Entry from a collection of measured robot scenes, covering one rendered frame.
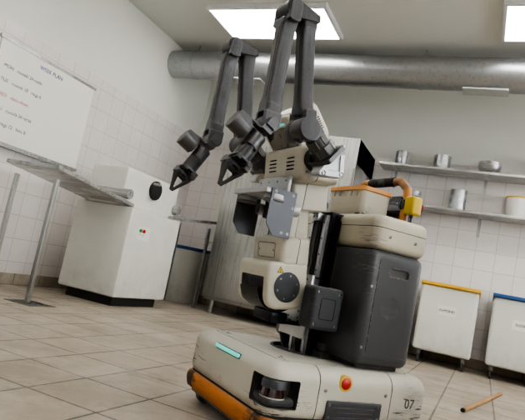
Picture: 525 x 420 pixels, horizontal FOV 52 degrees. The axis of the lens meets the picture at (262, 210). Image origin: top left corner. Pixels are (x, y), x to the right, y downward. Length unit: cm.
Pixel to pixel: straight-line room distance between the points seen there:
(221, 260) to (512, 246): 303
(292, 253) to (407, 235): 41
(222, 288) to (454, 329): 233
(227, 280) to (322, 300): 392
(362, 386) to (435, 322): 360
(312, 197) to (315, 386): 65
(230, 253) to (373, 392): 400
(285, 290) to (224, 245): 394
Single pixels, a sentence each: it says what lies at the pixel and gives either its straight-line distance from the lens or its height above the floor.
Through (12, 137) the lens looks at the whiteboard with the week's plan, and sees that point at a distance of 496.
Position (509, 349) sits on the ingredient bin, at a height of 30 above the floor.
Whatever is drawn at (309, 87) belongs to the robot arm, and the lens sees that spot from 179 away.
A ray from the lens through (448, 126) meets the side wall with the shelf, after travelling 641.
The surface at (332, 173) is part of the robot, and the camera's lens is 179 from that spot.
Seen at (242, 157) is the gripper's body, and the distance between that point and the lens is 159.
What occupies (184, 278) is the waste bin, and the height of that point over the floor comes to 28.
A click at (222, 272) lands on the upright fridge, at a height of 46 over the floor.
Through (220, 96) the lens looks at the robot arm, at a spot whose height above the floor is 116.
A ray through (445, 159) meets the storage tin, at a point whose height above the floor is 208.
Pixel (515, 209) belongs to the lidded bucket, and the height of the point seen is 164.
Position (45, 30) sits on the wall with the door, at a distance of 524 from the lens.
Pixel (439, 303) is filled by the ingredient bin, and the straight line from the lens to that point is 541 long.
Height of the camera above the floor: 53
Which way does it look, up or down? 7 degrees up
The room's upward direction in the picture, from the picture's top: 11 degrees clockwise
